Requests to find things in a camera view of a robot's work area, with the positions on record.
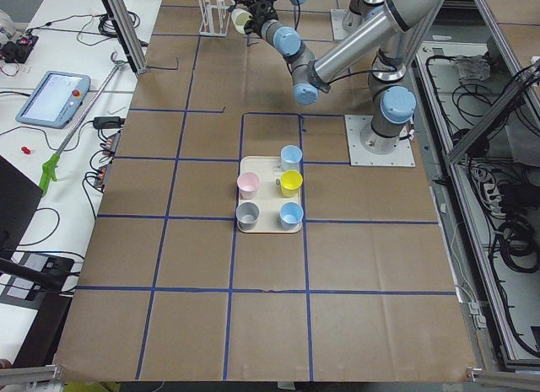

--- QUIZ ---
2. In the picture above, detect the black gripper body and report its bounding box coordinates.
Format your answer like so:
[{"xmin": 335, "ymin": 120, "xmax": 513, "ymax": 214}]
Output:
[{"xmin": 244, "ymin": 0, "xmax": 278, "ymax": 34}]

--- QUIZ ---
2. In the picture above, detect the pale cream cup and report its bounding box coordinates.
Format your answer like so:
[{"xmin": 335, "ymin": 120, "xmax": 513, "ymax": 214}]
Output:
[{"xmin": 230, "ymin": 8, "xmax": 252, "ymax": 35}]

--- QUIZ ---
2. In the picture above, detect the light blue cup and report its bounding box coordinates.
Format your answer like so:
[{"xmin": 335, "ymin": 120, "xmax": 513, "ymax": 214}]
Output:
[
  {"xmin": 279, "ymin": 201, "xmax": 304, "ymax": 231},
  {"xmin": 280, "ymin": 144, "xmax": 303, "ymax": 171}
]

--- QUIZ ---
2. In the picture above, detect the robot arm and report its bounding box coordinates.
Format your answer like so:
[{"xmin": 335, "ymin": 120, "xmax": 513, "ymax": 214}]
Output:
[
  {"xmin": 233, "ymin": 0, "xmax": 444, "ymax": 155},
  {"xmin": 289, "ymin": 0, "xmax": 396, "ymax": 33}
]

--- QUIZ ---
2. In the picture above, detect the pink cup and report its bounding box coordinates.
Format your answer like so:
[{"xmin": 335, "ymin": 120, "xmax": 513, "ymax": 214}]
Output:
[{"xmin": 236, "ymin": 172, "xmax": 260, "ymax": 200}]

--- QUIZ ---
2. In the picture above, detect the yellow cup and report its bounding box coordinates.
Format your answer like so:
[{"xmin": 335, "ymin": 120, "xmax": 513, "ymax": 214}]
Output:
[{"xmin": 279, "ymin": 170, "xmax": 303, "ymax": 198}]

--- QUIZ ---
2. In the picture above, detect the grey cup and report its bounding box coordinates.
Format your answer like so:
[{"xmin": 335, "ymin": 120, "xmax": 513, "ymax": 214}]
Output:
[{"xmin": 235, "ymin": 201, "xmax": 260, "ymax": 232}]

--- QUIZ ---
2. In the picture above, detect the black power adapter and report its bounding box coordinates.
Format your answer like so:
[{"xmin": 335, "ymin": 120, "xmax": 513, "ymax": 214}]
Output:
[{"xmin": 92, "ymin": 116, "xmax": 125, "ymax": 130}]

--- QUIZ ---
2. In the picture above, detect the cream bunny tray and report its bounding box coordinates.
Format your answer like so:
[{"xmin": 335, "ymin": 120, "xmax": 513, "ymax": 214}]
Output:
[{"xmin": 238, "ymin": 156, "xmax": 302, "ymax": 234}]

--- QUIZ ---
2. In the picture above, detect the blue teach pendant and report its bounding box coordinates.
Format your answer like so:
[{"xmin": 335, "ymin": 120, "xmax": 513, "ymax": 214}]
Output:
[{"xmin": 15, "ymin": 71, "xmax": 91, "ymax": 129}]

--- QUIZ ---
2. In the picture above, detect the grabber reach tool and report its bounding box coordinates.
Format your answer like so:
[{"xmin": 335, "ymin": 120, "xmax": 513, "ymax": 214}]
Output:
[{"xmin": 39, "ymin": 51, "xmax": 127, "ymax": 195}]

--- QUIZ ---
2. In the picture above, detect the white wire cup rack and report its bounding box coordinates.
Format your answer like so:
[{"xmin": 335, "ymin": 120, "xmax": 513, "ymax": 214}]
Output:
[{"xmin": 195, "ymin": 0, "xmax": 230, "ymax": 37}]

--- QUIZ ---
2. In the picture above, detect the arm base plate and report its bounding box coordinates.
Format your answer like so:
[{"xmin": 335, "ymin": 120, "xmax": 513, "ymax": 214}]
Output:
[
  {"xmin": 344, "ymin": 115, "xmax": 415, "ymax": 168},
  {"xmin": 330, "ymin": 9, "xmax": 366, "ymax": 41}
]

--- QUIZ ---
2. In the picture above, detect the aluminium frame post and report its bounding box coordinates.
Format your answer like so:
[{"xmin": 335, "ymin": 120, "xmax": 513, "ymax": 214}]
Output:
[{"xmin": 101, "ymin": 0, "xmax": 148, "ymax": 75}]

